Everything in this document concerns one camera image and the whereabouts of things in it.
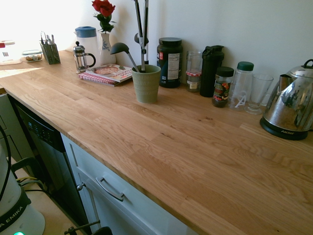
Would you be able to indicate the steel tongs with black grips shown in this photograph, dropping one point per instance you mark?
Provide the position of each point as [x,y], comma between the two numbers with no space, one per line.
[141,39]

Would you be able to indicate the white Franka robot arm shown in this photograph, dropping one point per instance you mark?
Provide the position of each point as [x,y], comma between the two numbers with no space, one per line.
[14,215]

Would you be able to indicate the green ribbed utensil holder cup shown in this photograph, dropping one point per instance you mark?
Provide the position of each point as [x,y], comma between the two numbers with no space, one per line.
[146,85]

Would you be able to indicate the black protein powder tub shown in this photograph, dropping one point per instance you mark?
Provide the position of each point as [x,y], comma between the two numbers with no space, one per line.
[171,73]

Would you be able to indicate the glass jar with checked lid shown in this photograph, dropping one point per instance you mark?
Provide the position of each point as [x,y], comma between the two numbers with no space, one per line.
[194,83]

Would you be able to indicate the food processor cookbook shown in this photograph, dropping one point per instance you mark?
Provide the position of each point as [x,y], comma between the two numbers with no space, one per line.
[110,72]

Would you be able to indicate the black shaker bottle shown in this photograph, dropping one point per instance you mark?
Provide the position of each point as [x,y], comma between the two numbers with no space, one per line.
[210,78]

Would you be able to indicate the spice jar with black lid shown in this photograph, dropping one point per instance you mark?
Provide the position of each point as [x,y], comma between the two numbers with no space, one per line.
[221,90]

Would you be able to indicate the red white checked book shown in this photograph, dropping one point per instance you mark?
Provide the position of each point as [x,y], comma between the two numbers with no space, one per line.
[97,78]

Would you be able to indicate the white vase with blue flowers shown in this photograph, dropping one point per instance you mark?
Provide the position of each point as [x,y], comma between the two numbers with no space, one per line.
[105,54]

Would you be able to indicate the glass French press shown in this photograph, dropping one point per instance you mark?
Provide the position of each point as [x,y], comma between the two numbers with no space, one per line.
[82,58]

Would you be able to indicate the clear bottle with green lid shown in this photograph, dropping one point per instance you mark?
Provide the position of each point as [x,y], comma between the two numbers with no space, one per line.
[245,66]

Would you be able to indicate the round steel cabinet knob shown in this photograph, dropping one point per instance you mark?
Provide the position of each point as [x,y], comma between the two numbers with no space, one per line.
[80,187]

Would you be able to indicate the clear footed drinking glass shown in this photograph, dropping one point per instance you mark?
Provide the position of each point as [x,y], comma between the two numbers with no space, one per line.
[261,83]

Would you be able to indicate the white pitcher with blue lid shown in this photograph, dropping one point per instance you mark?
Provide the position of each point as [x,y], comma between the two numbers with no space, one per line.
[85,31]

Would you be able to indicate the black dishwasher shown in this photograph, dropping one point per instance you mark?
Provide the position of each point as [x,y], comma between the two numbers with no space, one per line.
[49,147]

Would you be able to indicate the red roses bouquet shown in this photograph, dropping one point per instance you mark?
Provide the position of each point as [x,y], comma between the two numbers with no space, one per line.
[104,7]

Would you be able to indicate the grey cutlery caddy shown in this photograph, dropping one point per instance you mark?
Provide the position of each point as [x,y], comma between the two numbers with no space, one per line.
[50,55]

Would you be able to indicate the black kettle base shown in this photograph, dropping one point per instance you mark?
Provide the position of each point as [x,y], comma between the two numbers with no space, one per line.
[281,131]

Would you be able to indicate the metal cutlery piece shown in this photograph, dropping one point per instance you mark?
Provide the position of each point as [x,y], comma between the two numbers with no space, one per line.
[43,39]
[52,39]

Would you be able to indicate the shiny steel electric kettle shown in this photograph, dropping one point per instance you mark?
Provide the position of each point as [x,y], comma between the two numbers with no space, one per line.
[288,105]

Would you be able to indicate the glass food container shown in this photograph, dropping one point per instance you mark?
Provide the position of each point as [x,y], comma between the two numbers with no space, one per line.
[31,57]

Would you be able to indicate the white container with red clip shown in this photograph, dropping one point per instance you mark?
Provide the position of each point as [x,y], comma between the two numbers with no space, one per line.
[7,52]

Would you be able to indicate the black tube bracket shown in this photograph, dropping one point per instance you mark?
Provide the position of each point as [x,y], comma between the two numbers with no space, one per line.
[27,160]

